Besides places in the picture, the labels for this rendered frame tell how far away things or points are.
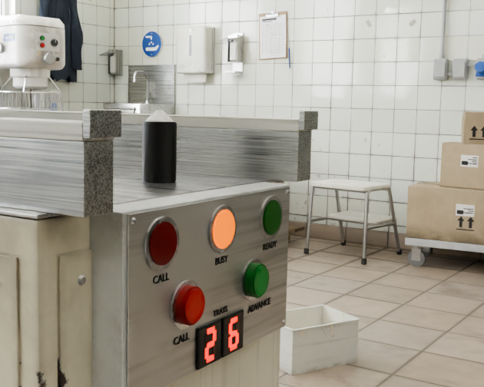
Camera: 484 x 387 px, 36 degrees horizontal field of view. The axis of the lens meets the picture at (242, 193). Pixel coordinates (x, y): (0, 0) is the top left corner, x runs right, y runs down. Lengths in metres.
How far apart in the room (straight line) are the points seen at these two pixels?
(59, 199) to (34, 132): 0.05
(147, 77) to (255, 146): 5.15
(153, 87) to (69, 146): 5.44
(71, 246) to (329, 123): 4.61
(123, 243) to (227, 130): 0.27
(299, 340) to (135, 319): 2.07
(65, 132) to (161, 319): 0.16
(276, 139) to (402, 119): 4.17
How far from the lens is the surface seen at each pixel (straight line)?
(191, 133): 0.78
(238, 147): 0.75
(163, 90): 5.85
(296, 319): 2.83
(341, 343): 2.71
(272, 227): 0.67
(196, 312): 0.58
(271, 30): 5.33
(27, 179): 0.51
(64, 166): 0.49
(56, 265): 0.51
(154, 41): 5.92
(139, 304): 0.53
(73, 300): 0.53
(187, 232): 0.57
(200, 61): 5.52
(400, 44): 4.91
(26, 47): 4.43
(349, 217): 4.64
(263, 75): 5.35
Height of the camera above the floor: 0.91
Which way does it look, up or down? 7 degrees down
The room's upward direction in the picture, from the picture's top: 1 degrees clockwise
